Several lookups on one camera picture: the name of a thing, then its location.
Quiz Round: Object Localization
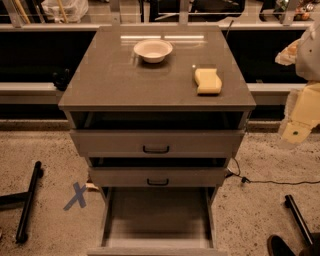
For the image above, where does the yellow sponge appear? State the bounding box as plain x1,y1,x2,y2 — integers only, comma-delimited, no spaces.
194,68,222,94

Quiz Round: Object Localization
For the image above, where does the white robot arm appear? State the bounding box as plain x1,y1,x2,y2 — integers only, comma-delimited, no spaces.
275,20,320,146

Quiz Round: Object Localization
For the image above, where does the grey drawer cabinet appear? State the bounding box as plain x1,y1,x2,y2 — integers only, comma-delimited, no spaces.
58,25,257,256

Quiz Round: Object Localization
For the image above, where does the grey bottom drawer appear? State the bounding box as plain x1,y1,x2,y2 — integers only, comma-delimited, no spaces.
87,187,228,256

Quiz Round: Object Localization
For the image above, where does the grey drawer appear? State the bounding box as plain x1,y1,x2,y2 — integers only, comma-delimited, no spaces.
87,187,228,256
70,130,244,158
88,167,226,187

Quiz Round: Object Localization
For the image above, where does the grey middle drawer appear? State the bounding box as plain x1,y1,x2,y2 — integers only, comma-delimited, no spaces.
88,167,226,187

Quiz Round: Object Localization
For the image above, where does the grey top drawer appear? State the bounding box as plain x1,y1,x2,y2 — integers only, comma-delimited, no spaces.
70,130,244,158

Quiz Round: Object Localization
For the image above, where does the black stand leg right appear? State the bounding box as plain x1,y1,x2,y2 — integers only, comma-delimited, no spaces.
285,195,314,246

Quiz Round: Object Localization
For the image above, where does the black stand leg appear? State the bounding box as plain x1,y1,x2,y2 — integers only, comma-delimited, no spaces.
285,195,314,246
0,161,43,244

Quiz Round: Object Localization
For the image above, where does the black shoe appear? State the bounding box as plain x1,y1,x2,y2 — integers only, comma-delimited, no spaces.
267,235,295,256

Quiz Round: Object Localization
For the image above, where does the white bowl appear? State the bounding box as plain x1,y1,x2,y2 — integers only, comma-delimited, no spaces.
134,39,173,63

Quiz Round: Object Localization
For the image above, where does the blue tape cross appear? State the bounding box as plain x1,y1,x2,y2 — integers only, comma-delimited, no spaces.
63,182,87,211

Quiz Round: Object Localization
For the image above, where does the white plastic bag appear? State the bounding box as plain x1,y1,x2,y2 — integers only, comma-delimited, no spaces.
41,0,89,23

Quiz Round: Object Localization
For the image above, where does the black stand leg left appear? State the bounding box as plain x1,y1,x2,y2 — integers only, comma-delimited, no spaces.
0,161,43,244

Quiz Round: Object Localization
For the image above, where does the black cable on floor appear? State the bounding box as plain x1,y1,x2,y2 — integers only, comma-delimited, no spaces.
226,157,320,186

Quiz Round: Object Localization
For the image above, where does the black clamp on rail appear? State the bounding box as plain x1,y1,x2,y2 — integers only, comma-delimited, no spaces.
52,69,70,91

